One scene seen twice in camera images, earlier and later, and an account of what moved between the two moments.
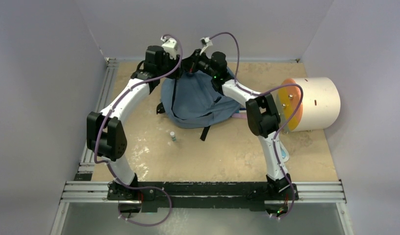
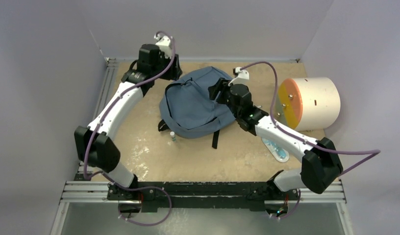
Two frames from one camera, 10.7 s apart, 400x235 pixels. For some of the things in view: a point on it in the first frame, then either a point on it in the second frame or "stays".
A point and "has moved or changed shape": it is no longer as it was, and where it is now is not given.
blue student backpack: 192,101 has moved or changed shape
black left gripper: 173,62 stays
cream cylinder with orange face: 320,107 stays
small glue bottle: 173,137 stays
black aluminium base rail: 207,195 stays
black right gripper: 190,63 -> 222,86
